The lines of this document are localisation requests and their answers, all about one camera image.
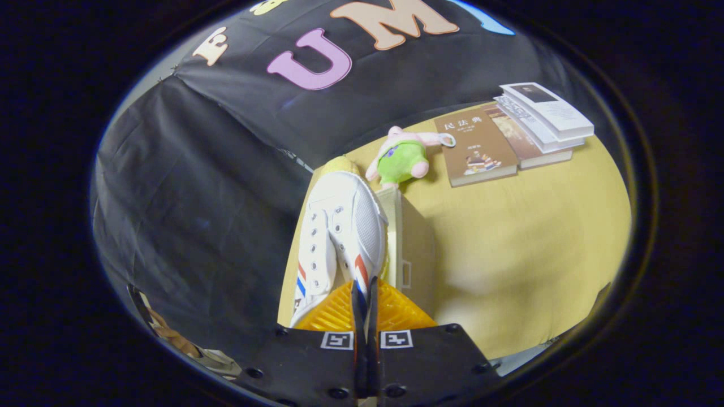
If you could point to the white striped canvas shoe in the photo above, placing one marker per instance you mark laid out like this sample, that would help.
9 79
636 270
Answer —
350 220

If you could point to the yellow plush toy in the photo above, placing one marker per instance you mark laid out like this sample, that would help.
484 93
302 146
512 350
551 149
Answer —
339 165

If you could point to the black backdrop cloth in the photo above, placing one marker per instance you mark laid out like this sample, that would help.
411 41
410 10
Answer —
198 215

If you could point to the white book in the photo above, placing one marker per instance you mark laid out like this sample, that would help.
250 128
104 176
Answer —
534 131
551 110

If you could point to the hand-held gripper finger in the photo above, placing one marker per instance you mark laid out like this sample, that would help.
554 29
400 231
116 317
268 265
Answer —
360 367
372 367

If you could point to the beige storage box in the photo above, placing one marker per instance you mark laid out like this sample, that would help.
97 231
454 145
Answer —
418 254

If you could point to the pink and green plush toy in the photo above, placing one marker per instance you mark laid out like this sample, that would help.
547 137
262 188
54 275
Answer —
401 161

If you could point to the brown book with picture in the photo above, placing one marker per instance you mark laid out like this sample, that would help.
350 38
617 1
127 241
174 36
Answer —
475 147

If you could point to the person's body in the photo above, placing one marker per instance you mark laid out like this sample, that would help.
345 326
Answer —
169 333

